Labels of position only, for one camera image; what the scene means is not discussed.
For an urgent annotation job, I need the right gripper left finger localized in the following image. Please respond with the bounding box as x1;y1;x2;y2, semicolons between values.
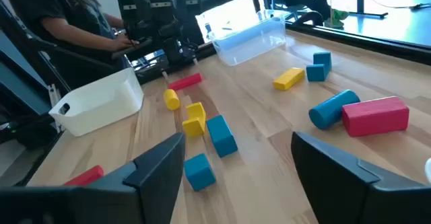
90;132;187;224

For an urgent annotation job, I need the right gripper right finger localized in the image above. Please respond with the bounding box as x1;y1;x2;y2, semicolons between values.
290;131;431;224

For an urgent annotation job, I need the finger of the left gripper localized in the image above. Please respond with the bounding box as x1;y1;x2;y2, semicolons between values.
117;0;139;22
183;0;203;18

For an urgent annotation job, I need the blue wooden cube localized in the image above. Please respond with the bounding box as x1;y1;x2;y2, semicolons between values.
183;153;217;192

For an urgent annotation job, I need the yellow arch wooden block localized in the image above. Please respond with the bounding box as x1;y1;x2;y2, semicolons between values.
182;102;207;138

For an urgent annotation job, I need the red rectangular wooden block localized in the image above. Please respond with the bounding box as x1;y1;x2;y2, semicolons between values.
167;72;203;91
63;164;105;187
341;96;411;138

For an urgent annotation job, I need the blue rectangular wooden block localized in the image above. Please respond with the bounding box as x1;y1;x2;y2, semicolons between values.
205;114;239;158

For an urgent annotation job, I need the yellow wooden cylinder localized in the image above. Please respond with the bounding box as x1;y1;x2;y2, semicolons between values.
163;88;182;112

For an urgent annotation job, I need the blue wooden cylinder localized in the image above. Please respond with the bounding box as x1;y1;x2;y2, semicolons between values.
308;89;361;130

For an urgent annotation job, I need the yellow rectangular wooden block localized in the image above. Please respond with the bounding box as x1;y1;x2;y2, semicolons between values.
272;67;306;91

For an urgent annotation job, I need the blue arch wooden block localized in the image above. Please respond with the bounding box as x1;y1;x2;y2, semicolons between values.
305;51;333;83

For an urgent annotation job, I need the person's forearm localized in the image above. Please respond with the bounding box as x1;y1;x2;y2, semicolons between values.
42;15;117;52

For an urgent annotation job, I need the person's hand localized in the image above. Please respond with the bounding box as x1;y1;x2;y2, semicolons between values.
110;35;139;52

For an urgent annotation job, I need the clear plastic bin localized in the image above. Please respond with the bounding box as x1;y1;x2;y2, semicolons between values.
195;9;291;67

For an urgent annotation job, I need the large white plastic bin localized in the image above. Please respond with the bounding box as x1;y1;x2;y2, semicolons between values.
48;67;145;137

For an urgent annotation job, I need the green shoe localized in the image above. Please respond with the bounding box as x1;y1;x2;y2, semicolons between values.
323;8;351;29

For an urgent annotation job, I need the black floor cable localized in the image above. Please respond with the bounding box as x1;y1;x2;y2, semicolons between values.
370;0;431;11

